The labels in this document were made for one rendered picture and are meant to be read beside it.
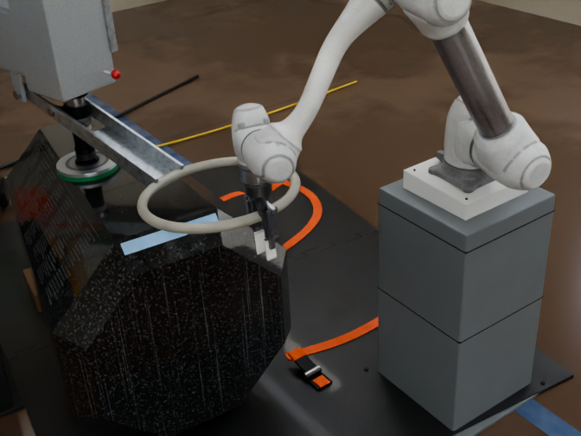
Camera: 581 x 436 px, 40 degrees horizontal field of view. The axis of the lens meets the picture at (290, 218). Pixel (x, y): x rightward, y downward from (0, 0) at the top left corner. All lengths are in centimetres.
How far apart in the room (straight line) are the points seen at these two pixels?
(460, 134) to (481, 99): 29
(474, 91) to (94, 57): 122
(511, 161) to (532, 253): 49
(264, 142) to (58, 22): 91
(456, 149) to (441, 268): 37
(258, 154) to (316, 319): 152
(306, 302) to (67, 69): 145
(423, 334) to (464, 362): 17
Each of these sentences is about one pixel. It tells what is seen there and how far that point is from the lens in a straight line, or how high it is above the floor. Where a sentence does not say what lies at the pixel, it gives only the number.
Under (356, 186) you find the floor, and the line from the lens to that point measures 433.
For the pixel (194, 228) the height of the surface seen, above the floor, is 94.
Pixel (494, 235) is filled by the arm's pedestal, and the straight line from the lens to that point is 247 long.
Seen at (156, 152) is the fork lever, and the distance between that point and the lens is 261.
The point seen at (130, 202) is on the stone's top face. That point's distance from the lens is 259.
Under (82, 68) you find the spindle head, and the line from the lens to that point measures 264.
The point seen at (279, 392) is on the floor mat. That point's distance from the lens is 299.
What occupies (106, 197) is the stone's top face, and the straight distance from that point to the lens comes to 265.
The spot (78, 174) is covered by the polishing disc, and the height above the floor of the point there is 85.
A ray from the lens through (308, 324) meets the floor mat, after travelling 329.
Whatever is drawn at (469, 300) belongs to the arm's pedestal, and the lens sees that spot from 253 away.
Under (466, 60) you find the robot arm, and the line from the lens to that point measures 207.
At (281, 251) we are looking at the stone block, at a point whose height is 60.
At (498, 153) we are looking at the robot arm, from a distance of 226.
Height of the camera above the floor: 203
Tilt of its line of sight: 30 degrees down
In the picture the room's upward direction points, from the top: 3 degrees counter-clockwise
